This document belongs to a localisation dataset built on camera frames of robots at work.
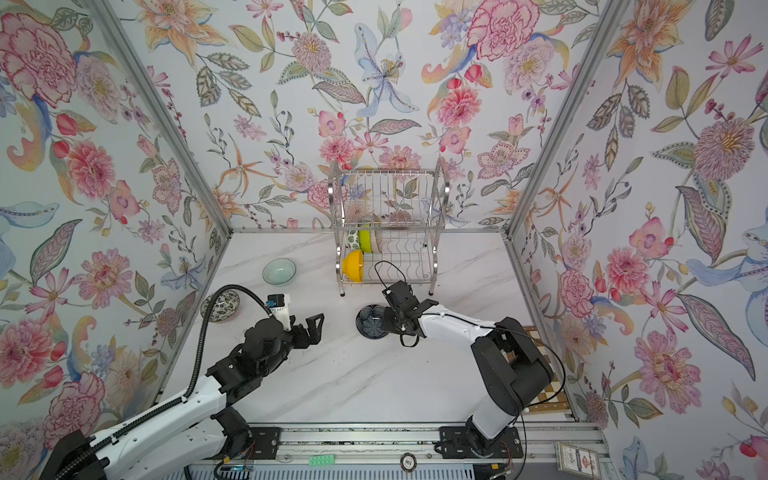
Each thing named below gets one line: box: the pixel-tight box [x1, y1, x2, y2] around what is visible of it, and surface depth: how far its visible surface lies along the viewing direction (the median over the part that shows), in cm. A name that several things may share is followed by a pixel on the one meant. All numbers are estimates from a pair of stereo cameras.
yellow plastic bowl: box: [342, 249, 364, 283], surface depth 97 cm
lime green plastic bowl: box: [358, 230, 373, 254], surface depth 103 cm
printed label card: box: [554, 442, 601, 479], surface depth 72 cm
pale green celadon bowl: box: [262, 258, 297, 286], surface depth 106 cm
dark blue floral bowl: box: [355, 304, 389, 339], surface depth 95 cm
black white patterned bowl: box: [200, 290, 240, 322], surface depth 100 cm
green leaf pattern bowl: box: [346, 229, 360, 251], surface depth 103 cm
